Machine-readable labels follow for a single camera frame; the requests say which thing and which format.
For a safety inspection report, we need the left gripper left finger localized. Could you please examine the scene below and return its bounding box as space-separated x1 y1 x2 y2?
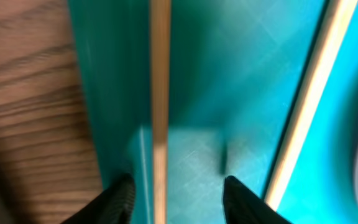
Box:
62 174 135 224

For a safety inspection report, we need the teal serving tray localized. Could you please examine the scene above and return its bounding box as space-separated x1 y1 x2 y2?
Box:
68 0 358 223

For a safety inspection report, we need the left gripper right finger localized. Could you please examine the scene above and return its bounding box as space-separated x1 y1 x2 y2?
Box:
223 175 290 224

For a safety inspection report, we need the wooden chopstick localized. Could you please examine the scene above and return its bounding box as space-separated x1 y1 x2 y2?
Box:
264 0 358 212
150 0 172 224

